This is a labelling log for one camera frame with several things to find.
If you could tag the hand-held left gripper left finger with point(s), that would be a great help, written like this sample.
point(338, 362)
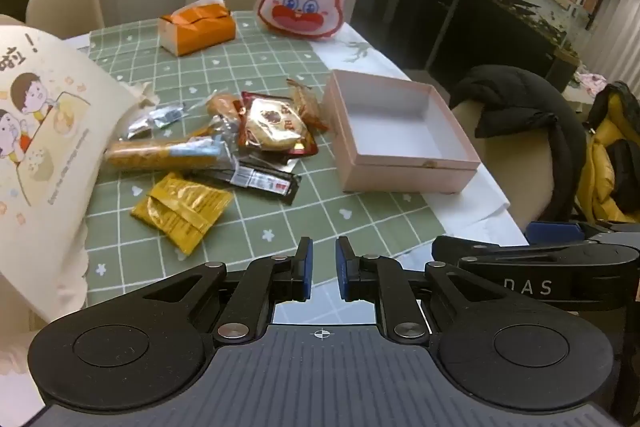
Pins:
point(306, 269)

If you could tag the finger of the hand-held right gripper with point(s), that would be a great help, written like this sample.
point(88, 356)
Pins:
point(465, 247)
point(555, 233)

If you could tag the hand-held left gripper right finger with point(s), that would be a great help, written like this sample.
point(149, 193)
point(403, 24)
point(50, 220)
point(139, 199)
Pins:
point(344, 269)

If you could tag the pink cardboard box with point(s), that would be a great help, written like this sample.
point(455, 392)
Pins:
point(395, 127)

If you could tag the round cookie red packet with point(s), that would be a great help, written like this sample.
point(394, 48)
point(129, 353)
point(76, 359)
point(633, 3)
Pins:
point(274, 126)

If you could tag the orange snack clear packet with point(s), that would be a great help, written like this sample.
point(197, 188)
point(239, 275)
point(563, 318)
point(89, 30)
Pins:
point(310, 104)

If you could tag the bread bun clear packet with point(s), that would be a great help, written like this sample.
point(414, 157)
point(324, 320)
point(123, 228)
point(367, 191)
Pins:
point(224, 108)

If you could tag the beige chair with jacket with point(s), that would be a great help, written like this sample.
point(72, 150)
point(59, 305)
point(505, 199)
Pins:
point(520, 167)

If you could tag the yellow puffer jacket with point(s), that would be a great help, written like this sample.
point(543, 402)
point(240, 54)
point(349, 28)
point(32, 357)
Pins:
point(600, 172)

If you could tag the black snack bar packet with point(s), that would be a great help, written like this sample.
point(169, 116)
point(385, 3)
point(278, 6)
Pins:
point(260, 181)

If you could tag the yellow snack packet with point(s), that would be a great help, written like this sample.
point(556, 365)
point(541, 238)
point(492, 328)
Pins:
point(182, 212)

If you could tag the pink cloth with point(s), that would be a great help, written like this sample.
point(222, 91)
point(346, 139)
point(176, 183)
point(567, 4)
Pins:
point(591, 83)

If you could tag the long bread stick packet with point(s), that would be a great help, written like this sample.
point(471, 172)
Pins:
point(160, 154)

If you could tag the silver snack packet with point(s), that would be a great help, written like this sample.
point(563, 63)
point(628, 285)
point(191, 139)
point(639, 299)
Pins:
point(157, 119)

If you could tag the green checkered tablecloth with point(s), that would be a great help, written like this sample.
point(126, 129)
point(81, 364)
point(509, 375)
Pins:
point(280, 57)

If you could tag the black cabinet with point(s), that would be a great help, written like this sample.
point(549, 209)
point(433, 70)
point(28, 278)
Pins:
point(500, 17)

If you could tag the orange tissue box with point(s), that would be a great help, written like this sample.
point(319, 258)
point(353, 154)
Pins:
point(200, 29)

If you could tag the beige cartoon print tote bag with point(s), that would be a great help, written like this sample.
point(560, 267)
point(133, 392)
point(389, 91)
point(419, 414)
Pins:
point(45, 147)

